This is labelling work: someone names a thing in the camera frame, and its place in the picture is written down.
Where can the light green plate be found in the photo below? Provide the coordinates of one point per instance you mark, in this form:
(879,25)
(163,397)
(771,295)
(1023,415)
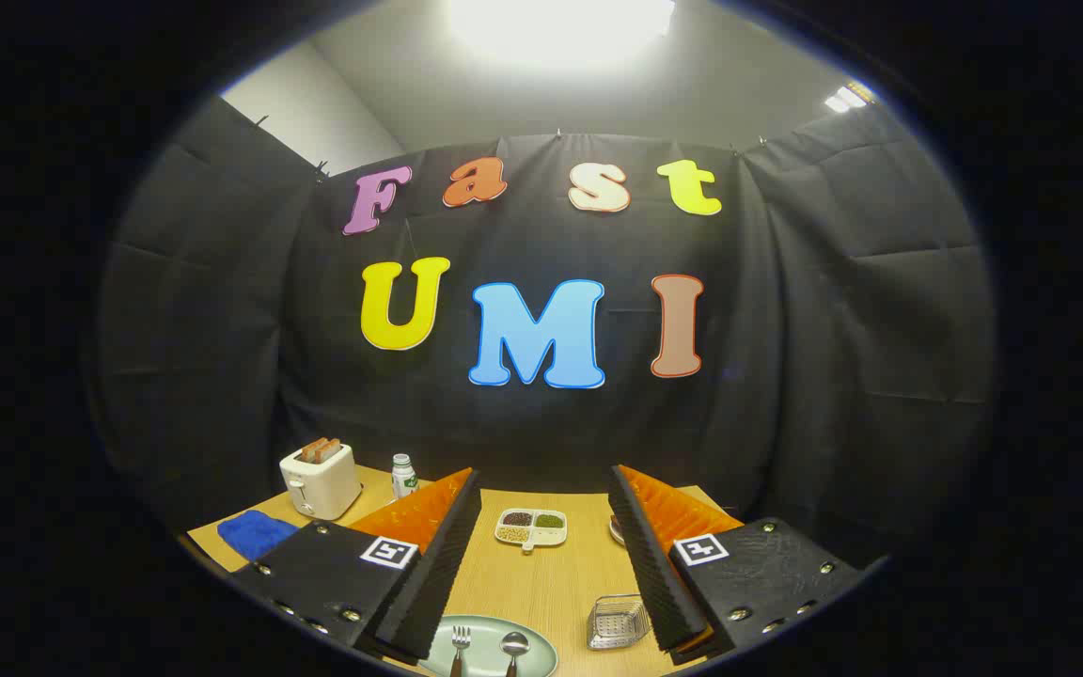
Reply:
(485,635)

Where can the white toaster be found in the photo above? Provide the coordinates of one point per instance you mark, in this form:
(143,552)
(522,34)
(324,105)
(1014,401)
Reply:
(321,484)

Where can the blue cloth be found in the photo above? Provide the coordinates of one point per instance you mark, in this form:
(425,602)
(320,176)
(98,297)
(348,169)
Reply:
(255,536)

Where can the white plate with food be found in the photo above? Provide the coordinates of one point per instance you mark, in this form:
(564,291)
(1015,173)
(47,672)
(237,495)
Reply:
(616,531)

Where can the brown toast slice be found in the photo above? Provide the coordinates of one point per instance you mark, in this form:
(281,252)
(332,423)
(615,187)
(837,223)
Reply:
(332,448)
(311,451)

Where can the white divided dish with beans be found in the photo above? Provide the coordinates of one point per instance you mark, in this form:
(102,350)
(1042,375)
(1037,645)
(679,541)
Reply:
(532,528)

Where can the large ceiling light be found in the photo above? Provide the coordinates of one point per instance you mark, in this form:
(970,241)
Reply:
(560,28)

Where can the small ceiling light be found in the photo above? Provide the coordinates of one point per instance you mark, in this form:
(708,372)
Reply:
(847,96)

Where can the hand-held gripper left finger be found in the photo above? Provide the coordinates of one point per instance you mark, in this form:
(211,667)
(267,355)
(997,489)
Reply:
(438,574)

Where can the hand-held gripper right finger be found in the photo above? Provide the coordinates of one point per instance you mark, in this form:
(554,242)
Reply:
(650,574)

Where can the small white bottle green cap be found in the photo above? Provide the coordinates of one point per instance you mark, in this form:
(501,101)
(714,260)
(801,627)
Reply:
(403,478)

